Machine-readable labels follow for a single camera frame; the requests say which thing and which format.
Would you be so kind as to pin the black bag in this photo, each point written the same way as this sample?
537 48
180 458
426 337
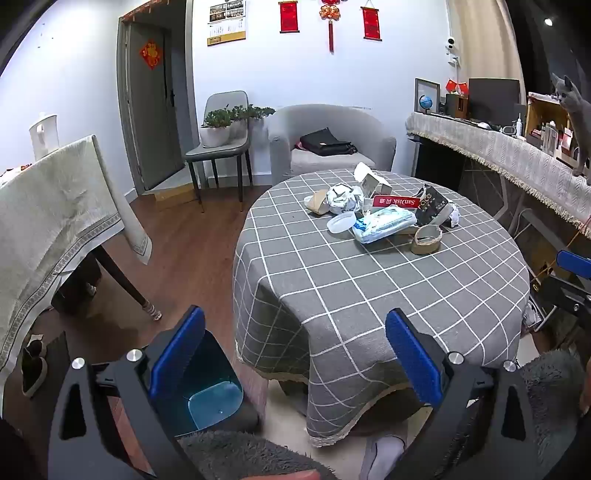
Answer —
325 142

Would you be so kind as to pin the dark wooden table leg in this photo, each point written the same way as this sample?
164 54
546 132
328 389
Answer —
122 281

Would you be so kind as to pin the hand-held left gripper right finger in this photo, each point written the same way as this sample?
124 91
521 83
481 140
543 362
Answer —
413 360

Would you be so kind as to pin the black monitor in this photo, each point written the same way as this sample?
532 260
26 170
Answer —
494 99

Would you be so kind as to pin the grey fleece trousers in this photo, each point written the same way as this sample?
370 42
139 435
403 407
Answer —
549 397

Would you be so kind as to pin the white wall camera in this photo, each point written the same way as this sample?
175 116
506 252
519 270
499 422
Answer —
451 44

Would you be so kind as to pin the white wall socket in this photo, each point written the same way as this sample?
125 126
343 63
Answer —
453 58

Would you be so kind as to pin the white slipper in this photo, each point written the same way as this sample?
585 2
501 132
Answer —
383 454

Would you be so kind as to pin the wall calendar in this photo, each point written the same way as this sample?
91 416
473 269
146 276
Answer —
226 23

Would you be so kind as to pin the white tissue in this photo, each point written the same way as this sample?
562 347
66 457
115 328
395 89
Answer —
455 214

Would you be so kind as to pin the grey dining chair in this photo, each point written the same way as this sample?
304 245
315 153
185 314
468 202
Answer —
226 99

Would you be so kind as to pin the fringed beige counter cloth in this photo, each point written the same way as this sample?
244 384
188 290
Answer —
498 150

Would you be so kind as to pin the red knot wall ornament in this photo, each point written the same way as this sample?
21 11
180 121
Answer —
330 11

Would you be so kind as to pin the table with beige cloth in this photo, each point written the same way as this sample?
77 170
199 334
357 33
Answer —
51 207

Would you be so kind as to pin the crumpled white paper ball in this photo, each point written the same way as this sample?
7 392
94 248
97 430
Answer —
344 196

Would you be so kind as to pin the picture frame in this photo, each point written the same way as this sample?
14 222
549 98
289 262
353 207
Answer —
422 87

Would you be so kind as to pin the round table with checked cloth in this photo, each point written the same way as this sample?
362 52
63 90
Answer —
383 300

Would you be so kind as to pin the grey door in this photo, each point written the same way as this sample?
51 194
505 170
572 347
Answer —
152 124

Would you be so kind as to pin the wooden crate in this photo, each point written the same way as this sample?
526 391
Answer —
545 113

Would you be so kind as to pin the beige floor rug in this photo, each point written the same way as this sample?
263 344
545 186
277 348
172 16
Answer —
286 415

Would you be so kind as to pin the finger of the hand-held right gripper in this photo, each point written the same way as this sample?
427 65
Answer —
575 262

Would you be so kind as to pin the grey cat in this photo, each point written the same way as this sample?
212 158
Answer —
577 115

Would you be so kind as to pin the black carton box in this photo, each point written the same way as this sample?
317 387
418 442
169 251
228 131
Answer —
431 207

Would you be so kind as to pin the small blue globe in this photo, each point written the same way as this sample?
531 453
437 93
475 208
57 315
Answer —
426 101

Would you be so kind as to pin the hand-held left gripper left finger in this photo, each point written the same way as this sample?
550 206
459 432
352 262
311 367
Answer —
178 350

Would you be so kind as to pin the red wall scroll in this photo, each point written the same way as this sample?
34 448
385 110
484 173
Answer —
371 24
288 16

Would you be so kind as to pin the white kettle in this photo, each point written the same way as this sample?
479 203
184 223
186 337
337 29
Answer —
42 136

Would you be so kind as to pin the dark slipper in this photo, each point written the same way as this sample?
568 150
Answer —
34 369

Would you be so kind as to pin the teal trash bin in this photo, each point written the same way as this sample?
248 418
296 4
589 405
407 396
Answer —
214 401

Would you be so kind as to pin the blue wet wipes packet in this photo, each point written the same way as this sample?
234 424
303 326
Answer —
383 224

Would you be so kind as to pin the red flat packet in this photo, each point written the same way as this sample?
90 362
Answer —
397 202

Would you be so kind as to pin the red diamond door decoration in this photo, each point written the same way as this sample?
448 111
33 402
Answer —
151 54

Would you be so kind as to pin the grey armchair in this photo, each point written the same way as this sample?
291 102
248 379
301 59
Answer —
286 138

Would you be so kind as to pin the dark wooden speaker box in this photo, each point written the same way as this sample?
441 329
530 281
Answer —
458 106

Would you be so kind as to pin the small red flags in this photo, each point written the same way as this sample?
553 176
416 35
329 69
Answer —
455 86

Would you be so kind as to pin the white cardboard box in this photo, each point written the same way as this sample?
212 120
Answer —
376 184

